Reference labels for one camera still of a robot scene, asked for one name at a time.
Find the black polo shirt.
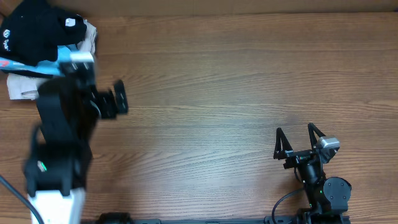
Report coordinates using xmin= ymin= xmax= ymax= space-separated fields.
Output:
xmin=1 ymin=0 xmax=87 ymax=66

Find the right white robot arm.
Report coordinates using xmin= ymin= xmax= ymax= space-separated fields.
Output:
xmin=270 ymin=123 xmax=352 ymax=224

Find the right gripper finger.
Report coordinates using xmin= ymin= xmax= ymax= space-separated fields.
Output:
xmin=308 ymin=123 xmax=325 ymax=149
xmin=274 ymin=128 xmax=294 ymax=160

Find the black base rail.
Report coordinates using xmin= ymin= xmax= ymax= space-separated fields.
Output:
xmin=80 ymin=212 xmax=351 ymax=224

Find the beige folded garment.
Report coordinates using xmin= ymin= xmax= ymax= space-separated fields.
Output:
xmin=7 ymin=20 xmax=98 ymax=100

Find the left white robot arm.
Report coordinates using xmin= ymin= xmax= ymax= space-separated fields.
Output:
xmin=24 ymin=70 xmax=129 ymax=223

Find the light blue printed t-shirt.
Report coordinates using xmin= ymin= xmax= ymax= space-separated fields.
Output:
xmin=1 ymin=45 xmax=78 ymax=78

